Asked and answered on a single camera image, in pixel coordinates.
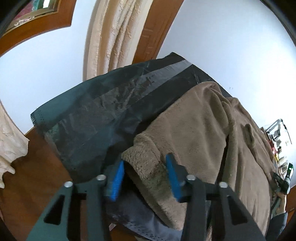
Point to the wooden framed panel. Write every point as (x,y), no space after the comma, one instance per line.
(34,30)

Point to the black desk lamp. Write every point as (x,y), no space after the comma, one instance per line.
(277,122)

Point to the brown fleece garment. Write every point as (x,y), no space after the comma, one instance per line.
(196,129)

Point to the person's right forearm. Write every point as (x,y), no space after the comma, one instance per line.
(277,227)

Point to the wooden desk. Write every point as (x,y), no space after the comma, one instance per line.
(272,144)

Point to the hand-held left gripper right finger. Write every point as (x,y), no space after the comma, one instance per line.
(173,180)

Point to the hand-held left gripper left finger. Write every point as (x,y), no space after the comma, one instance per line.
(116,183)

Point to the wooden door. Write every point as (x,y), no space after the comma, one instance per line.
(157,27)

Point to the cream curtain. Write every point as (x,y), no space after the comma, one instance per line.
(9,143)
(115,34)

